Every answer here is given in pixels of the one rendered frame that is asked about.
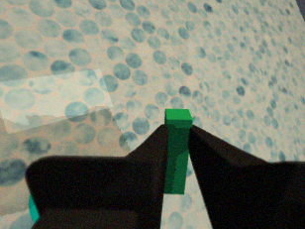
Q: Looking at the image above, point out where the teal flat circle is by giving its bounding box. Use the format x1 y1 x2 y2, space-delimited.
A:
29 194 39 223

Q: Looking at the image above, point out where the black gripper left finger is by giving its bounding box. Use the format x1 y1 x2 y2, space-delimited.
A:
25 124 168 229

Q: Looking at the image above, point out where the green rectangular post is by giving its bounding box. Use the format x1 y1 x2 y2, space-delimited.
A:
164 109 193 194

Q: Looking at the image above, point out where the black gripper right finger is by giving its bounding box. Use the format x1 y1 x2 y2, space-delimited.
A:
188 125 305 229

